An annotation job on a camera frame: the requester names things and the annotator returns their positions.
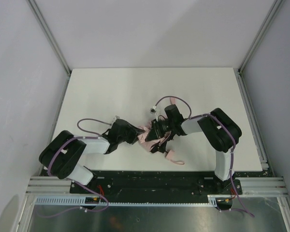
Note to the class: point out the aluminium side rail right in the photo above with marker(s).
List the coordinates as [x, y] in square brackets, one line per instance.
[252, 121]

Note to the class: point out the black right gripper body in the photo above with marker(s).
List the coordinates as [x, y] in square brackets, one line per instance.
[156, 135]

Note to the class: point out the aluminium frame post right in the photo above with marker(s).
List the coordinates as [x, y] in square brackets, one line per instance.
[269, 19]

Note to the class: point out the aluminium frame post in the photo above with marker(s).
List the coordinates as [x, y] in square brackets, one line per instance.
[269, 19]
[49, 35]

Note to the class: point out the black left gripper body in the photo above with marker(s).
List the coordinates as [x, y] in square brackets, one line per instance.
[129, 133]

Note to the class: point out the aluminium frame post left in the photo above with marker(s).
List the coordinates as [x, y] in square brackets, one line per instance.
[49, 35]

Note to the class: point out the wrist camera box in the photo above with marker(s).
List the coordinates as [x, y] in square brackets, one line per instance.
[115, 118]
[153, 110]

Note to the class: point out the white slotted cable duct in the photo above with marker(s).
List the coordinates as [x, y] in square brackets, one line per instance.
[202, 201]

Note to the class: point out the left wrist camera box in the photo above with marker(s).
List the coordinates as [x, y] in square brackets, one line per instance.
[115, 118]

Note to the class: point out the black mounting base plate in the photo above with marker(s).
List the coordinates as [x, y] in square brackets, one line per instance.
[145, 185]

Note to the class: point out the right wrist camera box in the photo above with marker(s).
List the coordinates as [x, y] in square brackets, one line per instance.
[153, 110]

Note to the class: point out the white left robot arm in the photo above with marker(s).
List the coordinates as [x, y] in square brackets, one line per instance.
[61, 157]

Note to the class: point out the pink umbrella with black lining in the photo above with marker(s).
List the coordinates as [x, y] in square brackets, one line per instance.
[172, 113]

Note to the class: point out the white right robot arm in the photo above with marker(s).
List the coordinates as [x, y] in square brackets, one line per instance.
[221, 131]

